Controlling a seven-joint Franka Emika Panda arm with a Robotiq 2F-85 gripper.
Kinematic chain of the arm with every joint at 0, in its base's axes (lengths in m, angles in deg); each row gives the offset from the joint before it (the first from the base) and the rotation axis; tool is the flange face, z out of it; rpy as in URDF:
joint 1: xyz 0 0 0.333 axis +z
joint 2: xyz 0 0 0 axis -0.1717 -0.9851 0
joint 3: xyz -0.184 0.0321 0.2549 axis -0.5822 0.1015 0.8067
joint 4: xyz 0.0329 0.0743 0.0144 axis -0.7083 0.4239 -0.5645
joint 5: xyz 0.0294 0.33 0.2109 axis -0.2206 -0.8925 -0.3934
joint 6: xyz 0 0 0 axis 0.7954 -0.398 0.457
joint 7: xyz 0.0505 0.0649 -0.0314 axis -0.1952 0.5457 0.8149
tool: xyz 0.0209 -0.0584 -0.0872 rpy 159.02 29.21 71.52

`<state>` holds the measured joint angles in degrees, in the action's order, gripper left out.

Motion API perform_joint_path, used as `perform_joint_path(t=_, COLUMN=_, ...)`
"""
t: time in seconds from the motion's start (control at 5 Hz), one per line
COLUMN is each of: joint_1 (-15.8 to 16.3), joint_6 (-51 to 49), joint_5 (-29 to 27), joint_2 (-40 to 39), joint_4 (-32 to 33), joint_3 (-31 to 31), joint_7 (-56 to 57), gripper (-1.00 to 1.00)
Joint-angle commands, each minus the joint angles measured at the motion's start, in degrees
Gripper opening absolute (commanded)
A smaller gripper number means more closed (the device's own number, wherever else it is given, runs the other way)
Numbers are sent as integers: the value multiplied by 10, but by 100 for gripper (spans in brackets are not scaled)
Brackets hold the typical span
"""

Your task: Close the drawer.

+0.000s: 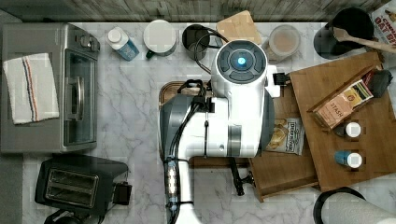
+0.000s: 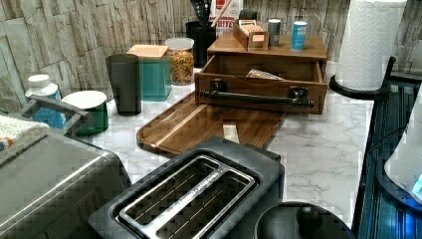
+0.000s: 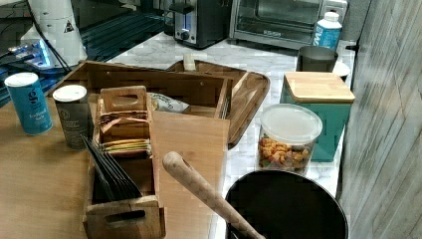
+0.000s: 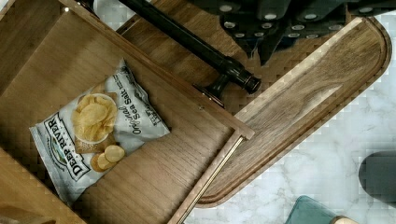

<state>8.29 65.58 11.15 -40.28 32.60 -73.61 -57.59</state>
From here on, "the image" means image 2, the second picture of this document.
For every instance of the white paper towel roll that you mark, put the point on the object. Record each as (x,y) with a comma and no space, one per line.
(368,41)

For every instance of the teal canister with wooden lid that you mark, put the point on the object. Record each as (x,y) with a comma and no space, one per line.
(154,71)

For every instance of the glass jar of cereal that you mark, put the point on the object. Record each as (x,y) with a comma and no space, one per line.
(181,59)

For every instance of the small pale wooden block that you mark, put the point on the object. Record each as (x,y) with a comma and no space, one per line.
(230,132)

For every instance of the dark grey cup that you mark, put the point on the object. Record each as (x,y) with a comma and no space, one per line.
(125,84)

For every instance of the wooden cutting board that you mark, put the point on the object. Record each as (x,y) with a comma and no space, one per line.
(187,123)

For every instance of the wooden tea bag box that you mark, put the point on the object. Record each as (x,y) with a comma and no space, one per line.
(250,35)

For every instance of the wooden spoon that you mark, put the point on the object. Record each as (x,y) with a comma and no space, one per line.
(223,9)

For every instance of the black two-slot toaster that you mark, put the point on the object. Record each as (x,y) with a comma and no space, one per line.
(217,189)

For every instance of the black round kettle lid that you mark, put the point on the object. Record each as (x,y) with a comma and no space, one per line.
(299,220)

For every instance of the red white cereal box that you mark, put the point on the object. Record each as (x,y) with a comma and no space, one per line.
(226,21)

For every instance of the green mug with white lid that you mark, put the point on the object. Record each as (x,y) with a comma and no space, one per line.
(93,102)

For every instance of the black utensil holder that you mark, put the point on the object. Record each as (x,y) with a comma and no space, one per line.
(204,37)

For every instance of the black spatula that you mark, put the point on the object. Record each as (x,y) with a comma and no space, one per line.
(202,9)

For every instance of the black paper towel holder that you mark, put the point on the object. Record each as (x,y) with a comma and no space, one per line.
(365,95)

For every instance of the grey spice shaker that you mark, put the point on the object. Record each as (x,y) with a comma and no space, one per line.
(274,27)

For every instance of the silver toaster oven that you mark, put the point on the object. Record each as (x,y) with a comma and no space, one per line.
(50,189)

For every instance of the blue spice shaker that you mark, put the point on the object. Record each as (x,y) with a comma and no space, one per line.
(299,35)

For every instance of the white striped towel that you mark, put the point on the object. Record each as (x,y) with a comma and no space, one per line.
(18,134)

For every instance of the snack packet in drawer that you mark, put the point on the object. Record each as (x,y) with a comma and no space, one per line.
(254,73)

